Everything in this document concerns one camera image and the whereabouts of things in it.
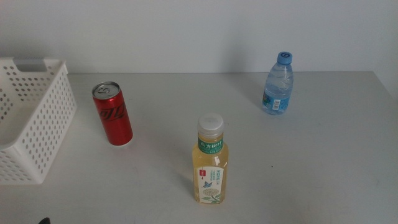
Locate red cola can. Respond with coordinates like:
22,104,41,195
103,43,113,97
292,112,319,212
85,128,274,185
91,81,134,146

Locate yellow tea bottle white cap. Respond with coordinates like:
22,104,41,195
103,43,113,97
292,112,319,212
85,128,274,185
192,112,229,205

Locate clear water bottle blue cap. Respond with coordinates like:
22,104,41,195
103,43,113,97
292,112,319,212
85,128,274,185
261,51,294,116

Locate white perforated plastic basket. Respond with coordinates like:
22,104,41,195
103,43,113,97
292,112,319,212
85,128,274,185
0,57,78,185

